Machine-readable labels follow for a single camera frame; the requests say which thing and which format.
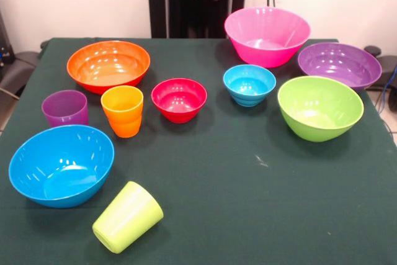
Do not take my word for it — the large blue bowl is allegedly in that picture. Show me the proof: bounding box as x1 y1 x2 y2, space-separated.
8 124 115 209

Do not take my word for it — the large green bowl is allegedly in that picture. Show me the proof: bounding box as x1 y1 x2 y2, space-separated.
277 76 365 143

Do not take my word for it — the green cup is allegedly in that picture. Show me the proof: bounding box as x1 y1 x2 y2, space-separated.
92 181 164 254

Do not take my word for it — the large pink bowl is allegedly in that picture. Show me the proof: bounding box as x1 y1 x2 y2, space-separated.
224 6 311 69

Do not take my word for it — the large orange-red bowl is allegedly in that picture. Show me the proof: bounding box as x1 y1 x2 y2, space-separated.
66 40 151 96

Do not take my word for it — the purple cup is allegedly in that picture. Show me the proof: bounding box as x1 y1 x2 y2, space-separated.
41 89 90 128

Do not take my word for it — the dark green tablecloth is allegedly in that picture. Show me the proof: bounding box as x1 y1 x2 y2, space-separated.
0 37 397 265

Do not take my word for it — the large purple bowl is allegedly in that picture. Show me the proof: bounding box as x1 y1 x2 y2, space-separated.
297 42 383 92

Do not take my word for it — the blue cable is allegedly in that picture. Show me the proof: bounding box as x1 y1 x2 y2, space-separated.
375 66 397 114

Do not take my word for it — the orange cup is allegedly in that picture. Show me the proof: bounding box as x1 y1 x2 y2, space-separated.
100 85 145 138

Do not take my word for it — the small blue bowl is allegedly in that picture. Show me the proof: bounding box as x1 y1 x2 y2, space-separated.
223 64 277 107

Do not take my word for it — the small red-pink bowl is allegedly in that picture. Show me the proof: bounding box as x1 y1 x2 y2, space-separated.
151 78 208 124

